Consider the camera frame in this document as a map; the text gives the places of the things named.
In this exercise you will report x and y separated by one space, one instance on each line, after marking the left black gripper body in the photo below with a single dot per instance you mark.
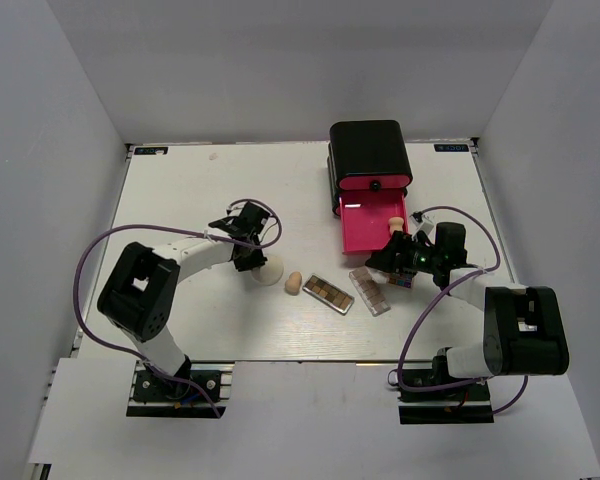
255 258

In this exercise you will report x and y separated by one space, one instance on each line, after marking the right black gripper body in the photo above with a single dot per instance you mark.
419 257

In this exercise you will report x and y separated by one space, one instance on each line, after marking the beige makeup sponge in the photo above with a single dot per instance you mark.
396 224
294 283

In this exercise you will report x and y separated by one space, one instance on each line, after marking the pink drawer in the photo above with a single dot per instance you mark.
365 216
374 182

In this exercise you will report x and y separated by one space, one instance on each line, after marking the round white powder puff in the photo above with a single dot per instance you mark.
270 273

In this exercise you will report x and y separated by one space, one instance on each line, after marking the pink top drawer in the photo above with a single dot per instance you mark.
374 182

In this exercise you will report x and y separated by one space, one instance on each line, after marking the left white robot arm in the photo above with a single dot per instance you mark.
139 293

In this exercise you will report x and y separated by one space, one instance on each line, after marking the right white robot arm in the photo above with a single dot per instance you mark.
522 329

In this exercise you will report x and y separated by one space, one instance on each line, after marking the small colourful eyeshadow palette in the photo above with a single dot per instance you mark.
402 280

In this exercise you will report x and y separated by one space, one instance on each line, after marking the clear nude eyeshadow palette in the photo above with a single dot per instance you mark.
369 291

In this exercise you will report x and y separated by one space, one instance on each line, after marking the brown eyeshadow palette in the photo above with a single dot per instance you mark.
328 294

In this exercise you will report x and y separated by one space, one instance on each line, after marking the black drawer organizer case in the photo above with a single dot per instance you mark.
365 147

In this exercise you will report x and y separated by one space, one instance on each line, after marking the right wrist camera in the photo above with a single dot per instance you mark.
419 222

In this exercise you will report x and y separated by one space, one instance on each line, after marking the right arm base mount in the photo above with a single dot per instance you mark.
470 404

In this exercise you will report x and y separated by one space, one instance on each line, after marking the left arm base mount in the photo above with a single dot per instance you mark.
154 397

